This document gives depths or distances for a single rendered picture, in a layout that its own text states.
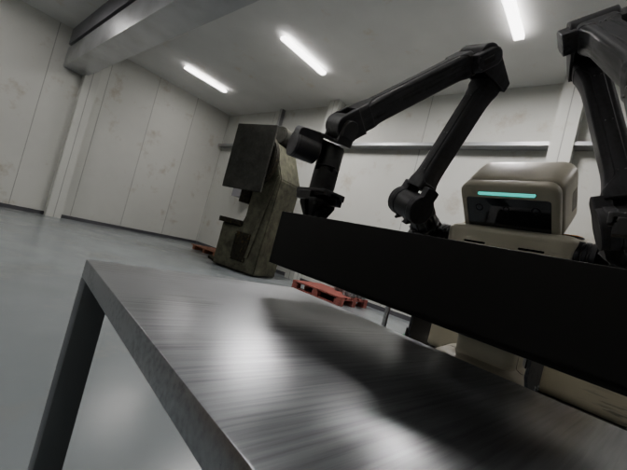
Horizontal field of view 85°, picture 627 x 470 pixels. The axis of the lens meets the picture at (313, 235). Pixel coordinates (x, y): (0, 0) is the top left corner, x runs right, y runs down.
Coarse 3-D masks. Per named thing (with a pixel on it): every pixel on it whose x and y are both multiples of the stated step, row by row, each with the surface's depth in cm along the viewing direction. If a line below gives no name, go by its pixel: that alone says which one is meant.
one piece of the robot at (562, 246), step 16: (448, 224) 95; (464, 224) 87; (464, 240) 86; (480, 240) 83; (496, 240) 81; (512, 240) 78; (528, 240) 76; (544, 240) 73; (560, 240) 71; (576, 240) 71; (560, 256) 71; (576, 256) 70; (592, 256) 68; (464, 336) 85; (448, 352) 85; (464, 352) 84; (480, 352) 82; (496, 352) 79; (496, 368) 78; (512, 368) 78
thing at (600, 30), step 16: (608, 16) 60; (624, 16) 60; (560, 32) 66; (576, 32) 63; (592, 32) 58; (608, 32) 54; (624, 32) 51; (560, 48) 68; (576, 48) 65; (592, 48) 58; (608, 48) 50; (624, 48) 46; (608, 64) 51; (624, 64) 43; (624, 80) 43
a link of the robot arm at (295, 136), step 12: (348, 120) 73; (300, 132) 72; (312, 132) 73; (348, 132) 73; (288, 144) 76; (300, 144) 72; (312, 144) 73; (348, 144) 75; (300, 156) 74; (312, 156) 74
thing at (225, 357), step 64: (128, 320) 35; (192, 320) 38; (256, 320) 45; (320, 320) 56; (64, 384) 53; (192, 384) 24; (256, 384) 26; (320, 384) 30; (384, 384) 34; (448, 384) 39; (512, 384) 47; (64, 448) 55; (192, 448) 21; (256, 448) 19; (320, 448) 20; (384, 448) 22; (448, 448) 24; (512, 448) 27; (576, 448) 30
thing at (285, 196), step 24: (240, 144) 697; (264, 144) 664; (240, 168) 686; (264, 168) 655; (288, 168) 713; (264, 192) 690; (288, 192) 705; (264, 216) 681; (240, 240) 701; (264, 240) 677; (240, 264) 693; (264, 264) 696
